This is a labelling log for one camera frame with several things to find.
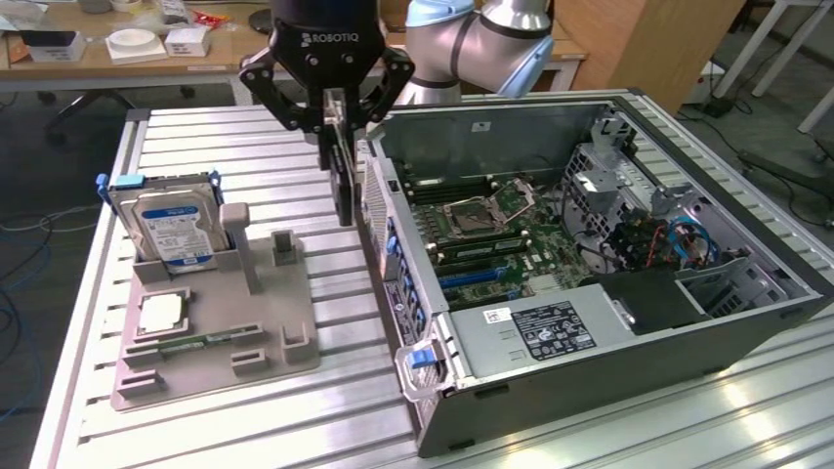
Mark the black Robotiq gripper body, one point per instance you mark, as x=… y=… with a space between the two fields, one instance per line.
x=325 y=49

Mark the black graphics card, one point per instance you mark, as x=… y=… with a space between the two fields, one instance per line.
x=344 y=185

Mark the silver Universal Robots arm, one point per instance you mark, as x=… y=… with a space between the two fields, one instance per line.
x=468 y=44

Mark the brown cardboard box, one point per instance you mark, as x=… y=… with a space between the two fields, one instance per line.
x=394 y=12

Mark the small white cardboard box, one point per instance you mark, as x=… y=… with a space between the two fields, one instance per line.
x=185 y=44

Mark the red packet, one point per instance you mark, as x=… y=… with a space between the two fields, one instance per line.
x=211 y=20

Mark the wooden desk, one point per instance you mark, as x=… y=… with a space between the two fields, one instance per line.
x=129 y=71

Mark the white round holder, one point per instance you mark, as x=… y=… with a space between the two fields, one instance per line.
x=133 y=46

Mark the black chair base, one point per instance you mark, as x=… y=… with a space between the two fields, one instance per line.
x=97 y=100

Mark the metal socket cover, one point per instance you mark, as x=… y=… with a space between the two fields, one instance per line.
x=518 y=198

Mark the CPU socket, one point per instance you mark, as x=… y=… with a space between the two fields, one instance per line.
x=470 y=220

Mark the hard disk in blue caddy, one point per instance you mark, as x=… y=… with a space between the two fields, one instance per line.
x=172 y=229

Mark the grey cup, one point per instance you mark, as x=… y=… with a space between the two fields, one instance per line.
x=95 y=6

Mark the white box with black top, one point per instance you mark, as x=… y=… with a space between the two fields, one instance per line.
x=55 y=49

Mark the installed RAM stick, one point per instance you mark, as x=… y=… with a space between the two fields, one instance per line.
x=482 y=247

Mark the metal disk bay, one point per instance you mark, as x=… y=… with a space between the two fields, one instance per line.
x=606 y=185

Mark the wooden cabinet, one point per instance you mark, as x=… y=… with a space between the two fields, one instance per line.
x=651 y=49

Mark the blue expansion slot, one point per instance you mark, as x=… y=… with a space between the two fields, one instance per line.
x=472 y=277

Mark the green motherboard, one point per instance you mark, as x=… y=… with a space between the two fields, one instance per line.
x=540 y=254

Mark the silver CPU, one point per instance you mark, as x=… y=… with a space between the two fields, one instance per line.
x=160 y=312

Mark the black power adapter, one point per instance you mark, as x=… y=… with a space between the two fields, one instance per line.
x=716 y=107

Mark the green RAM stick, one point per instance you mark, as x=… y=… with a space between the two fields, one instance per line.
x=195 y=340

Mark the grey power supply unit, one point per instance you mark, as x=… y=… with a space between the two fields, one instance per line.
x=495 y=342

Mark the grey parts rack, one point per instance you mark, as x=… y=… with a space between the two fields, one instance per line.
x=221 y=361

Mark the blue case latch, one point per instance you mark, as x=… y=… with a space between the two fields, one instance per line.
x=418 y=356

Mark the black stand foot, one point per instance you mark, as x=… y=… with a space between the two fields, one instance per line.
x=801 y=171

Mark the open black PC case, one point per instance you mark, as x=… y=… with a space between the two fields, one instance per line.
x=586 y=391

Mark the white table frame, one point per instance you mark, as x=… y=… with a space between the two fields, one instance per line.
x=742 y=51

